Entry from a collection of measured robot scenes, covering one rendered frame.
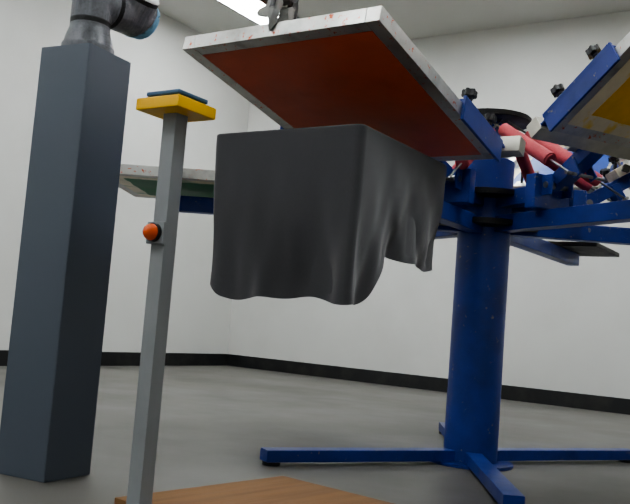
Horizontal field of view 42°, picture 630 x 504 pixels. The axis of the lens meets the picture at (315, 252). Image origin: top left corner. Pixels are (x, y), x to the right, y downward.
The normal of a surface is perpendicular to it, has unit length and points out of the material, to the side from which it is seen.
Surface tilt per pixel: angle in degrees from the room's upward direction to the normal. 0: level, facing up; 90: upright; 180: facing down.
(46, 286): 90
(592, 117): 148
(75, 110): 90
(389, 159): 94
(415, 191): 94
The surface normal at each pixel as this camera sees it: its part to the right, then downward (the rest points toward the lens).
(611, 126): 0.18, 0.82
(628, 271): -0.54, -0.11
